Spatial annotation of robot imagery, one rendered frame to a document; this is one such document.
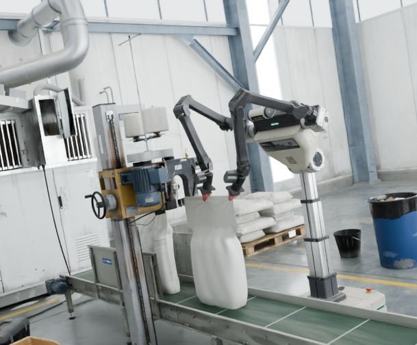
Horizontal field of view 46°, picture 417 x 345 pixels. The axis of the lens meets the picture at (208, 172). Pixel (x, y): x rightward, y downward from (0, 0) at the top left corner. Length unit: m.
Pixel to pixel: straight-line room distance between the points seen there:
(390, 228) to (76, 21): 3.84
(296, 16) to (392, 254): 7.13
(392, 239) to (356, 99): 7.10
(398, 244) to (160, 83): 4.92
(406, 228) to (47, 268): 3.78
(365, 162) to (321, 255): 8.45
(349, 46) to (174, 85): 4.76
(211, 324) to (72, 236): 3.22
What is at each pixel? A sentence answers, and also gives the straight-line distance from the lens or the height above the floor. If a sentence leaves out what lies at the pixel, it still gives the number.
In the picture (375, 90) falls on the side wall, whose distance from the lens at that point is 11.67.
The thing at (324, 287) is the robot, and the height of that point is 0.38.
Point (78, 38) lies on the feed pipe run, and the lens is 5.70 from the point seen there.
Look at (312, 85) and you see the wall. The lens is 10.98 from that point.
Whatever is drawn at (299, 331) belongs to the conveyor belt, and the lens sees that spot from 2.70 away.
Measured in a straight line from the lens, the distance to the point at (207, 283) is 3.21.
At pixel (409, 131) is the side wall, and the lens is 11.33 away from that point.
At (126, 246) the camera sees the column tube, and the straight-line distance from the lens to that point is 3.23.
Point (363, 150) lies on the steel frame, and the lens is 11.65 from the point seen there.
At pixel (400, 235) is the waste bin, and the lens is 4.84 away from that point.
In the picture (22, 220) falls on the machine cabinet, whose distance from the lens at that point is 5.76.
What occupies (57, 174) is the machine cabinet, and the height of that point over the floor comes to 1.35.
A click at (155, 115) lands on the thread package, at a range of 3.08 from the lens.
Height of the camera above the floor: 1.39
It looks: 3 degrees down
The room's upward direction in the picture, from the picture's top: 9 degrees counter-clockwise
